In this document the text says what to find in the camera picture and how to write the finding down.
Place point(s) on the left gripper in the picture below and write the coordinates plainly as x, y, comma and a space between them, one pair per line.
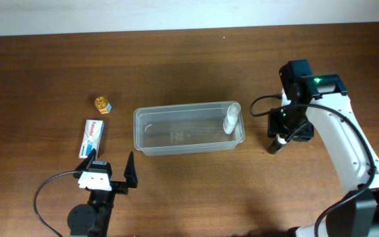
118, 185

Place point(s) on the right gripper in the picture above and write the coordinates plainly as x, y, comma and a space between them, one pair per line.
292, 132

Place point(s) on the dark bottle white cap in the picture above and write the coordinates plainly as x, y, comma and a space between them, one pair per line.
277, 144

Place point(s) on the white Panadol box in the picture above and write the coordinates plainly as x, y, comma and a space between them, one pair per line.
91, 139

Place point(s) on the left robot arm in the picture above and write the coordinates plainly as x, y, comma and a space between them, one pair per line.
93, 217

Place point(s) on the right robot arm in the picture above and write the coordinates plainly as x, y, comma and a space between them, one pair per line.
320, 103

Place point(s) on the clear plastic container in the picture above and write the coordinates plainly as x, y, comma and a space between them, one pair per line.
185, 128

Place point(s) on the gold lid balm jar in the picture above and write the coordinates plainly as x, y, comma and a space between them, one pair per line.
102, 105

